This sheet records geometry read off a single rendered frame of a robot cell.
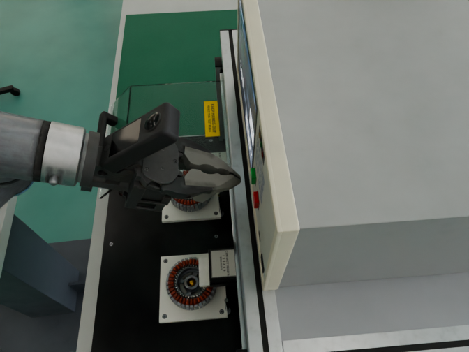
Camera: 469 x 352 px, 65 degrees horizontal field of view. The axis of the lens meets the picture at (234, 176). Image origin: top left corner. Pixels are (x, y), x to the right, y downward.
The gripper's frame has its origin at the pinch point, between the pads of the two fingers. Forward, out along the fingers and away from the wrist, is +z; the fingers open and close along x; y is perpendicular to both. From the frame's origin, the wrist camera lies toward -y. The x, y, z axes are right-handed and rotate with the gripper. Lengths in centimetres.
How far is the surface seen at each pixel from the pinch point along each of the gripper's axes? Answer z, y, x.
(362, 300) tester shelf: 17.8, -0.4, 17.0
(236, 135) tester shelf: 4.2, 5.9, -12.8
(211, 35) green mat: 17, 40, -88
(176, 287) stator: 3.9, 39.3, 4.7
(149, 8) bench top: -4, 50, -107
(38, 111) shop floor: -44, 152, -127
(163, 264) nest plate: 2.0, 43.7, -1.9
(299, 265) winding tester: 5.2, -4.6, 14.4
